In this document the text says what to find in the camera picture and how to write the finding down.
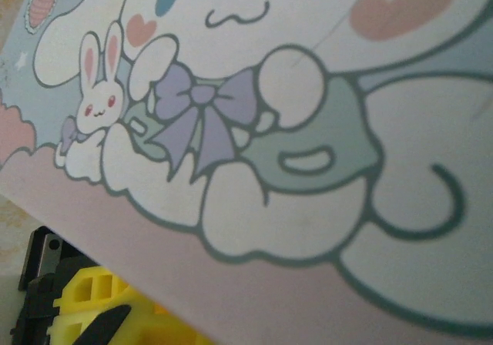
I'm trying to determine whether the yellow padlock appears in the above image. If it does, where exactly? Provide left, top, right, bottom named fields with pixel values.
left=52, top=263, right=219, bottom=345

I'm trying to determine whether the cartoon bunny print card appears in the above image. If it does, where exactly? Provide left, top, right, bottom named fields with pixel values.
left=0, top=0, right=493, bottom=345

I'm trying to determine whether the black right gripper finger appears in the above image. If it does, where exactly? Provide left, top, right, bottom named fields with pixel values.
left=75, top=303, right=132, bottom=345

